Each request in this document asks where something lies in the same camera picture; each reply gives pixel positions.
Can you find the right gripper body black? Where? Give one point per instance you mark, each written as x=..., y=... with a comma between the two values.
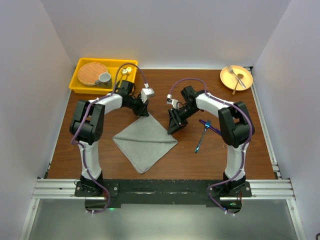
x=180, y=116

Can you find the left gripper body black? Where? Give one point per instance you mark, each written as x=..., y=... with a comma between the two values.
x=137, y=105

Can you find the grey cloth napkin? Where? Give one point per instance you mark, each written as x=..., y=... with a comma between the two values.
x=144, y=142

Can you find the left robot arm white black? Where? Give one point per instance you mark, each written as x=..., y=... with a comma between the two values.
x=87, y=125

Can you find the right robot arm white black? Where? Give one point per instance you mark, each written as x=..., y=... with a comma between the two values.
x=235, y=125

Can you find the blue metallic fork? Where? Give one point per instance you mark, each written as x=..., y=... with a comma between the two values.
x=202, y=137

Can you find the yellow plastic bin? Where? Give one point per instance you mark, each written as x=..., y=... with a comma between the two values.
x=114, y=68

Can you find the blue metallic knife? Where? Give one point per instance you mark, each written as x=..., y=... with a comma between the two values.
x=210, y=127

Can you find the grey ceramic mug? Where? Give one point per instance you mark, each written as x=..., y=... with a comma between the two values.
x=104, y=80

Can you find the tan round plate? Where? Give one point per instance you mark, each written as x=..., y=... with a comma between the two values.
x=241, y=79

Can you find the round wooden plate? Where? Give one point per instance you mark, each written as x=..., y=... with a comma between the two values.
x=89, y=73

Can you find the silver fork on plate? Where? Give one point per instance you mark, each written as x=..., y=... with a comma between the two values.
x=231, y=71

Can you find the silver knife on plate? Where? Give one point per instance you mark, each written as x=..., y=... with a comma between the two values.
x=239, y=77

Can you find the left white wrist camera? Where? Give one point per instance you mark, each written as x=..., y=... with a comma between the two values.
x=146, y=93

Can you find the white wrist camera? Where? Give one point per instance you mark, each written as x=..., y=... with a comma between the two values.
x=146, y=93
x=172, y=101

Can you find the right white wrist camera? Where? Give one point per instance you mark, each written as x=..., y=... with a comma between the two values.
x=172, y=101

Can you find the gold spoon black handle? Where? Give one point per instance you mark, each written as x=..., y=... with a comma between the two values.
x=123, y=73

